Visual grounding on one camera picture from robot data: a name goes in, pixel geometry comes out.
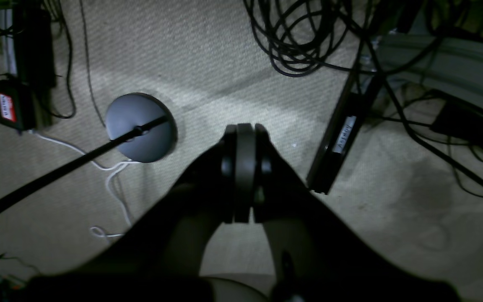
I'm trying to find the thick black floor cable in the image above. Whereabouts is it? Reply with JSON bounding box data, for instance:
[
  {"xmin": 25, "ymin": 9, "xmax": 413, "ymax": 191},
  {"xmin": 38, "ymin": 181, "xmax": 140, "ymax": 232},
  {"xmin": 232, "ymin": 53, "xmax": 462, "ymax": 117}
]
[{"xmin": 367, "ymin": 42, "xmax": 483, "ymax": 207}]

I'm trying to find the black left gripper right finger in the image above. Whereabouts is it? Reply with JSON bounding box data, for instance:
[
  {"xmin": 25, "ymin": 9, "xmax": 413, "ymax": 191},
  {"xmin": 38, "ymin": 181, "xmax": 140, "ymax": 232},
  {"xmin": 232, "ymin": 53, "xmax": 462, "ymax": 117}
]
[{"xmin": 253, "ymin": 124, "xmax": 461, "ymax": 302}]

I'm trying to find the black device with red label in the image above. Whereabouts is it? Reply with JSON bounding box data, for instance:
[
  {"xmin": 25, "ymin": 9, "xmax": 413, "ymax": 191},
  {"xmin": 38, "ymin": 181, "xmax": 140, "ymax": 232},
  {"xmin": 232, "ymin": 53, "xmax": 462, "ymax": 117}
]
[{"xmin": 0, "ymin": 79, "xmax": 37, "ymax": 131}]

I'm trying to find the white cable on floor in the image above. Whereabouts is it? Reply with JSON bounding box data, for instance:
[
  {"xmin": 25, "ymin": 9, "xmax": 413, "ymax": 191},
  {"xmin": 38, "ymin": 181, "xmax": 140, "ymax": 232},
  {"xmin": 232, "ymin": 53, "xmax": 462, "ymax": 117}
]
[{"xmin": 28, "ymin": 130, "xmax": 141, "ymax": 240}]

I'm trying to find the round grey lamp base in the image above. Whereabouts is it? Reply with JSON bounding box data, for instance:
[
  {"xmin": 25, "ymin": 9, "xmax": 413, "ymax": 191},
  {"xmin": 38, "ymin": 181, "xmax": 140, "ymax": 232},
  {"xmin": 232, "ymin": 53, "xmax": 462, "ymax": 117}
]
[{"xmin": 105, "ymin": 93, "xmax": 178, "ymax": 163}]

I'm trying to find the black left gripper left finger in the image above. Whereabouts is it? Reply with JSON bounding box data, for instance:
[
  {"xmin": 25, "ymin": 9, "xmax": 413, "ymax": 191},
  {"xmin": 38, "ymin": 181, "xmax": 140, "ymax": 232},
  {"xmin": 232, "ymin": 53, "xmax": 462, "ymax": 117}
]
[{"xmin": 23, "ymin": 124, "xmax": 247, "ymax": 302}]

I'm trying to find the coiled black cable bundle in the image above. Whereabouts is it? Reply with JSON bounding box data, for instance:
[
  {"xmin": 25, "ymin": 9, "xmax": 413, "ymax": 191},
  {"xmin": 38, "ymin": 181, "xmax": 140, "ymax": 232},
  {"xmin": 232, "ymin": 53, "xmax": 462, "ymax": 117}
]
[{"xmin": 244, "ymin": 0, "xmax": 376, "ymax": 78}]

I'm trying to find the black lamp pole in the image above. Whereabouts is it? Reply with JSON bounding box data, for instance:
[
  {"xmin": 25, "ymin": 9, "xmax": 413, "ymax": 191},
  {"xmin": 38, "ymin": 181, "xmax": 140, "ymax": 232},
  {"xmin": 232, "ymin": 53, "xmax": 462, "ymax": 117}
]
[{"xmin": 0, "ymin": 115, "xmax": 169, "ymax": 214}]

